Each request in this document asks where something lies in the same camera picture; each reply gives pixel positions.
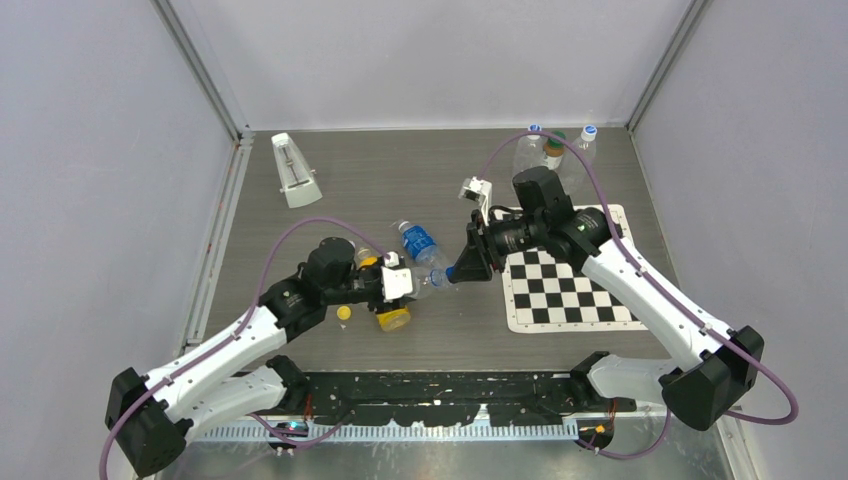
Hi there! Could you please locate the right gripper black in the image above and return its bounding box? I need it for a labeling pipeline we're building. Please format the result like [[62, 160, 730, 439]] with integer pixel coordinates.
[[449, 209, 545, 284]]

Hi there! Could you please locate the clear bottle pepsi label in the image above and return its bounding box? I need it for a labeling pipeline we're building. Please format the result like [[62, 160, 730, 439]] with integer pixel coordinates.
[[408, 266, 450, 300]]

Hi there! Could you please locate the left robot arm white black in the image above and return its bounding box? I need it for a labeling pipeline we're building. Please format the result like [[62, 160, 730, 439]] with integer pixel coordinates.
[[105, 237, 413, 477]]

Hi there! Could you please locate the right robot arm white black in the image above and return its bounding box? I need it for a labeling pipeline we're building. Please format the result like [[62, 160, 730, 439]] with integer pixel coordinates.
[[448, 167, 764, 431]]

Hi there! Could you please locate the yellow bottle cap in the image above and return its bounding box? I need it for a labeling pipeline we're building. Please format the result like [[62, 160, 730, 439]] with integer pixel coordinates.
[[336, 306, 352, 321]]

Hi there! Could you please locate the yellow juice bottle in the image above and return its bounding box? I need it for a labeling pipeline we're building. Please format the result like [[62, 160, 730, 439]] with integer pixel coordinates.
[[357, 248, 412, 332]]

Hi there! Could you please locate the clear bottle blue label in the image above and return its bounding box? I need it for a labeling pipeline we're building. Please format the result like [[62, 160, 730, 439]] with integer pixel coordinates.
[[396, 219, 452, 271]]

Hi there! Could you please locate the left standing clear bottle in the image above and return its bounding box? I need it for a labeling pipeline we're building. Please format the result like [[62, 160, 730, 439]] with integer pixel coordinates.
[[512, 124, 547, 176]]

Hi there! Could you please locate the standing clear bottle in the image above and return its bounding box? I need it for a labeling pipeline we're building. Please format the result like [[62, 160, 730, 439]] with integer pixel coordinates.
[[512, 124, 547, 176], [559, 124, 599, 197]]

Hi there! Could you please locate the right standing clear bottle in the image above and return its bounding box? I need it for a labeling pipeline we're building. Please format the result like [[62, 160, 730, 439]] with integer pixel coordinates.
[[559, 124, 599, 197]]

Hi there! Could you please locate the green cap brown bottle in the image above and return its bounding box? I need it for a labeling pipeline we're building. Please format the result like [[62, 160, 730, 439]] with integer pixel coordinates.
[[542, 131, 566, 171]]

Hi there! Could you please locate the checkerboard calibration mat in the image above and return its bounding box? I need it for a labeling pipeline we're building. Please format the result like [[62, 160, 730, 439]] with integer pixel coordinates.
[[500, 203, 649, 335]]

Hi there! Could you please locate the white metronome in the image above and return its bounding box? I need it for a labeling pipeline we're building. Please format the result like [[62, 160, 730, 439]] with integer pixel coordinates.
[[271, 133, 323, 208]]

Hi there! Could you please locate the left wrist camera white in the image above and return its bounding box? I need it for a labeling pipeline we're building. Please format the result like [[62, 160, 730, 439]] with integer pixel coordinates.
[[381, 251, 416, 302]]

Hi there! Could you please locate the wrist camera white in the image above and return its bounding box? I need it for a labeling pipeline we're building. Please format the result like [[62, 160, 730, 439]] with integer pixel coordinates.
[[381, 251, 416, 302], [458, 176, 492, 225]]

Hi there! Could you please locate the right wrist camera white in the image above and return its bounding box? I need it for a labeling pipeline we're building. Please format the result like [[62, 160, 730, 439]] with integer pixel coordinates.
[[458, 176, 492, 225]]

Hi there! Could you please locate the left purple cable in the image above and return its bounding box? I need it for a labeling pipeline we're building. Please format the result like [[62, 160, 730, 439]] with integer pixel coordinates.
[[97, 217, 392, 480]]

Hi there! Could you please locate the purple cable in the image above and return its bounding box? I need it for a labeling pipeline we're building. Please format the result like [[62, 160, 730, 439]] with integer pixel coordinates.
[[97, 217, 392, 480], [478, 131, 800, 462]]

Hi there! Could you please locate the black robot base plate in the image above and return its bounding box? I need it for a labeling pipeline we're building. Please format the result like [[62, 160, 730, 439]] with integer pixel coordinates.
[[259, 371, 637, 433]]

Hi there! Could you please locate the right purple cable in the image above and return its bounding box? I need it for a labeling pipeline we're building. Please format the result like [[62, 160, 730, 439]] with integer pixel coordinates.
[[478, 131, 800, 462]]

